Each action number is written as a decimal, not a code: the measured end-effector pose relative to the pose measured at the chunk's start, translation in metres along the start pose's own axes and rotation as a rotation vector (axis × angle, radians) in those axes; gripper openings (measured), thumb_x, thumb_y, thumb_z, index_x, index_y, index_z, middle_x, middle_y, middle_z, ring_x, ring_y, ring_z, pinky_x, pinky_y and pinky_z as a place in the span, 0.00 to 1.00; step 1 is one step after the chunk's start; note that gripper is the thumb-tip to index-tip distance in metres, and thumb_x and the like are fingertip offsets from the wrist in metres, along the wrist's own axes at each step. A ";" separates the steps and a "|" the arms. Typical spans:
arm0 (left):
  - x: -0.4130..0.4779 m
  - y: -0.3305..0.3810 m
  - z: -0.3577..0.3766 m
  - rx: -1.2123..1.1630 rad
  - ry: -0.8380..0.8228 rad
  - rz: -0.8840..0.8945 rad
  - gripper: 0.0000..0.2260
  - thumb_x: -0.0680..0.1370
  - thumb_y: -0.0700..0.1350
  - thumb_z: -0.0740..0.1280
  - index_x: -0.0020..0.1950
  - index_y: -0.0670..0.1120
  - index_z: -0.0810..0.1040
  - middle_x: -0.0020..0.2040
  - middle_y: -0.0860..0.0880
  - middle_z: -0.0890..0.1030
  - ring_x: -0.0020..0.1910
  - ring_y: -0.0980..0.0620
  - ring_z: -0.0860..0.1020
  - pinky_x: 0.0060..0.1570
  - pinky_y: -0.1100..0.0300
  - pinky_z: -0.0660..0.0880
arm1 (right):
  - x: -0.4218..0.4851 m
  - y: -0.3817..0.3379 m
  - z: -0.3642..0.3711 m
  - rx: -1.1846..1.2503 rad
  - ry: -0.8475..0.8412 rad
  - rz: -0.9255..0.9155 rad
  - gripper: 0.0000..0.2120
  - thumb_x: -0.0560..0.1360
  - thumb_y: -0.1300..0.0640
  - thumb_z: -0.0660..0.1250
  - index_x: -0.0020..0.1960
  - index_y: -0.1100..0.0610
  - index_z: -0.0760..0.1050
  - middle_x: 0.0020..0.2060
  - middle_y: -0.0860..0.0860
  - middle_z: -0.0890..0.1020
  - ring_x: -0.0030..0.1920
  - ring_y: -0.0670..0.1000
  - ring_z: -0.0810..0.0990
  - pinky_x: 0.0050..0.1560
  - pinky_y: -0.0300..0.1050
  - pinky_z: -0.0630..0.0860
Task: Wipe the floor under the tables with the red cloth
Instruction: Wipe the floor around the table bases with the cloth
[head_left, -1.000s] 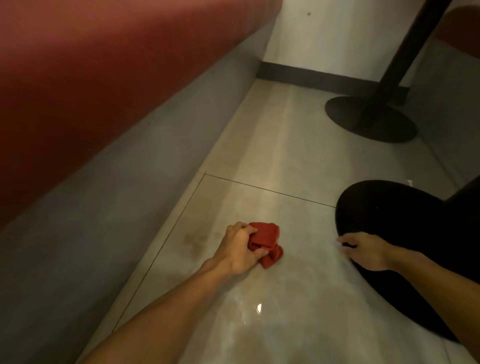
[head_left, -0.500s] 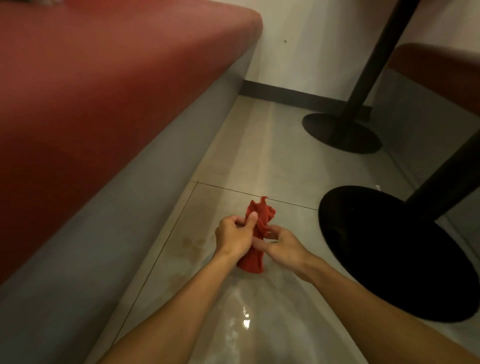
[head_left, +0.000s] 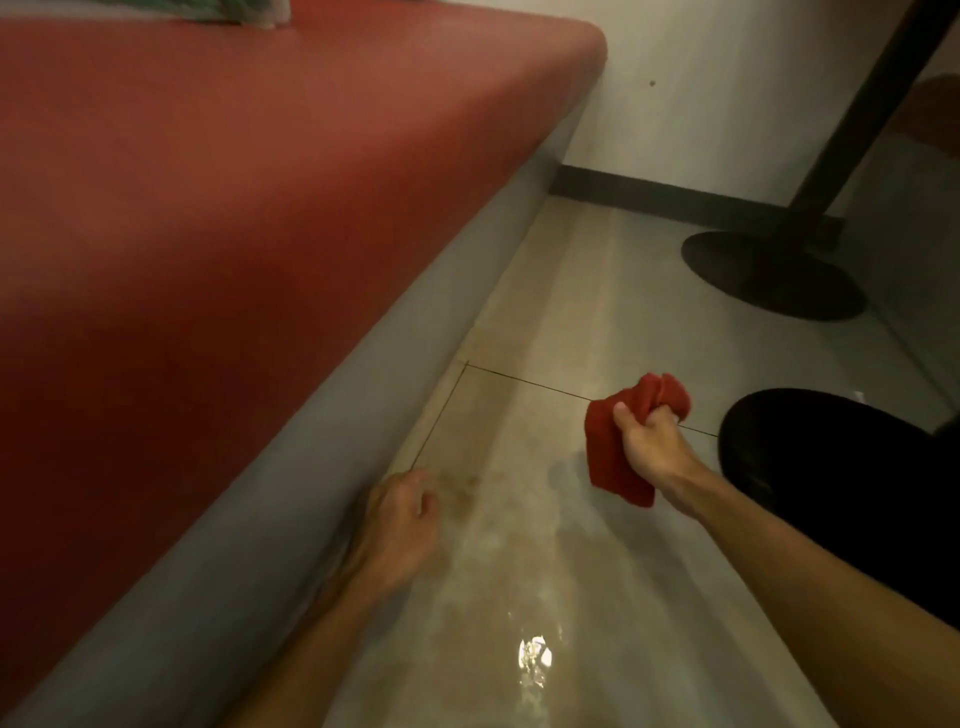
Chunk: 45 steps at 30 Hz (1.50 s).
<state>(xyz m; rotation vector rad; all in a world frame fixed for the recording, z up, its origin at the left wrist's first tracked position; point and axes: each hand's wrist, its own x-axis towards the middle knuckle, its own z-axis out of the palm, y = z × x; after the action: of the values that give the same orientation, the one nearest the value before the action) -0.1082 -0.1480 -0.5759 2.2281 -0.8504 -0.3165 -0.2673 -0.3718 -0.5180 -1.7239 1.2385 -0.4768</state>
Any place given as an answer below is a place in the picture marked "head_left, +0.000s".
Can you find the person's left forearm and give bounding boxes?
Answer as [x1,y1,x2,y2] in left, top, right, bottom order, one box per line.
[217,577,421,728]

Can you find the person's left hand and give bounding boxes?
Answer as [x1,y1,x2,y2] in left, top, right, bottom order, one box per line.
[341,470,445,595]

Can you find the beige tiled floor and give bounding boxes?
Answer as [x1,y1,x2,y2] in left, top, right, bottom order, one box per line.
[322,196,960,728]

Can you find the red bench seat cushion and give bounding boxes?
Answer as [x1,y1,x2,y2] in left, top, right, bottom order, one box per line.
[892,73,960,160]
[0,14,607,714]

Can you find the person's right hand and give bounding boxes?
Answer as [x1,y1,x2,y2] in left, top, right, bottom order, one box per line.
[612,401,715,512]

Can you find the person's right forearm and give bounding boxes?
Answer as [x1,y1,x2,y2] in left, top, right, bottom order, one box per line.
[659,464,960,728]

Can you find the black round table base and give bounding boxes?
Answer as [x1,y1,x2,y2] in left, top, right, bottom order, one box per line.
[717,387,960,631]
[680,0,943,322]

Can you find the red cloth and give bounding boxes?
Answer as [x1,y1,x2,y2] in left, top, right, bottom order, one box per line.
[584,372,693,509]

